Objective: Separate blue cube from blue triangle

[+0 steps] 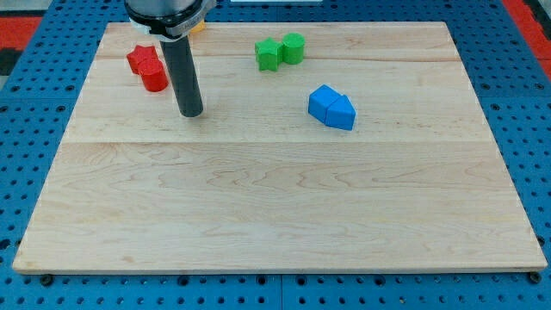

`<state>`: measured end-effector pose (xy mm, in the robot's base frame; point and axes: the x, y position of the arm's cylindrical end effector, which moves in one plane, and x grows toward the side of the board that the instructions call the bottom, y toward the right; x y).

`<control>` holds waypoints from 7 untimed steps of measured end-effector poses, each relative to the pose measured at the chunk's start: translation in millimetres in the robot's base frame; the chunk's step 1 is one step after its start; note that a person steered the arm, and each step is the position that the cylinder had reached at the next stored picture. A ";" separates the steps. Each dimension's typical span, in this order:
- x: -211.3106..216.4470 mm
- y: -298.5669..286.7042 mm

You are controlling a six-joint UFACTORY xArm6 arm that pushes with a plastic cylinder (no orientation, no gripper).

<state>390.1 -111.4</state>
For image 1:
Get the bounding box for yellow block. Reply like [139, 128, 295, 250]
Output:
[190, 20, 206, 34]

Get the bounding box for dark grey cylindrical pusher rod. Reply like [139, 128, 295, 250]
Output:
[160, 36, 203, 118]

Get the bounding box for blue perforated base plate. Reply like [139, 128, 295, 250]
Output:
[1, 0, 550, 309]

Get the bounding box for red cylinder block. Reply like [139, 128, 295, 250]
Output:
[138, 59, 169, 92]

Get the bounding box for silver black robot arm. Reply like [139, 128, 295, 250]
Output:
[124, 0, 217, 118]

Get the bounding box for red star block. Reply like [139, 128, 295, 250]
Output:
[126, 45, 158, 74]

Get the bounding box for light wooden board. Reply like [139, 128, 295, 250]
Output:
[13, 22, 548, 275]

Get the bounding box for blue cube block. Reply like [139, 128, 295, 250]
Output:
[307, 84, 341, 123]

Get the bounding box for green star block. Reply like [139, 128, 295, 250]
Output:
[255, 37, 283, 71]

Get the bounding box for green cylinder block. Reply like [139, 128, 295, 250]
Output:
[282, 33, 306, 65]

